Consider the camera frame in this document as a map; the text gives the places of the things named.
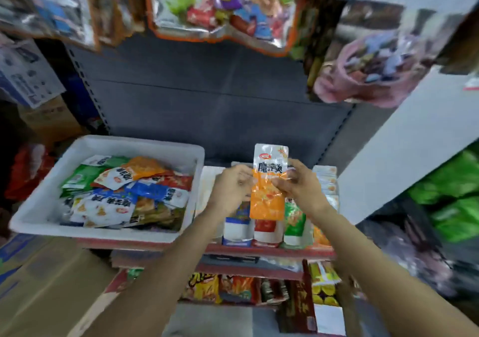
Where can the person's left hand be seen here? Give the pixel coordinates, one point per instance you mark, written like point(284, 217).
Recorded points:
point(228, 191)

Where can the person's right hand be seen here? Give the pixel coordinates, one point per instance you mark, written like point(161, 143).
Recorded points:
point(303, 191)

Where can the gold display box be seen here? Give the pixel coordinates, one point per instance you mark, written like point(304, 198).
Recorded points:
point(208, 191)

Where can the blue display box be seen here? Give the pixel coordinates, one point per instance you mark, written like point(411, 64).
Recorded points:
point(238, 234)

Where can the green display box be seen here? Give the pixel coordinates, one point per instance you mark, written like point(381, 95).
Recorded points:
point(296, 239)

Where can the orange display box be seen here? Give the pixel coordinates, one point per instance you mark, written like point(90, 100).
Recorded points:
point(323, 237)

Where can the red display box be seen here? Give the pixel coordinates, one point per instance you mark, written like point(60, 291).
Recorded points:
point(268, 235)

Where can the pile of snack packets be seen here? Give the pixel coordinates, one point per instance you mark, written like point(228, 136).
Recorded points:
point(123, 194)

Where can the white plastic bin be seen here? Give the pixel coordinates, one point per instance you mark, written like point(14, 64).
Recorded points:
point(37, 206)

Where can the person's right forearm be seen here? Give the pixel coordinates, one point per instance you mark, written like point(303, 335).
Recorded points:
point(389, 280)

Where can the person's left forearm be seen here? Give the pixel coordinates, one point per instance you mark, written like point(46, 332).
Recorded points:
point(157, 280)

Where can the yellow snack packets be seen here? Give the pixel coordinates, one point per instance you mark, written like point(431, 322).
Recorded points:
point(323, 284)

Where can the hanging yellow green snack bags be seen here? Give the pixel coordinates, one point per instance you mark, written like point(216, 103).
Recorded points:
point(314, 18)

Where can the plain brown cardboard carton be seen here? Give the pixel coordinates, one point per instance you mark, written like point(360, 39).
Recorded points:
point(52, 119)

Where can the blue print cardboard carton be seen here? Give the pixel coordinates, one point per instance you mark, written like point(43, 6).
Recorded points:
point(45, 288)

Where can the white blue carton box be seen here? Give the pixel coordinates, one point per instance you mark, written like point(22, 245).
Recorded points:
point(30, 75)

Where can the row of orange chip bags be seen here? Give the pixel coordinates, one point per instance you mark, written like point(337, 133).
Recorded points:
point(224, 288)

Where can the black plastic wrapped bundle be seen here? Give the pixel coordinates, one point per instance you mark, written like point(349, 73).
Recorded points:
point(404, 254)

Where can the dark red white-label carton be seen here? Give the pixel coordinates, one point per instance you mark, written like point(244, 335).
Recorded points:
point(299, 314)

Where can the hanging pink candy bag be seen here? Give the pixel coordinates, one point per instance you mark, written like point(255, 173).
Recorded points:
point(374, 71)

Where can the stack of green packs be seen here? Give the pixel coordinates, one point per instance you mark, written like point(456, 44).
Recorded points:
point(453, 198)

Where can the orange trimmed colourful candy bag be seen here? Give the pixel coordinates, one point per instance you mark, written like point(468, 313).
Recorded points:
point(224, 7)

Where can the red plastic bag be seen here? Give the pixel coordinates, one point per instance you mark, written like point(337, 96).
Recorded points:
point(30, 172)

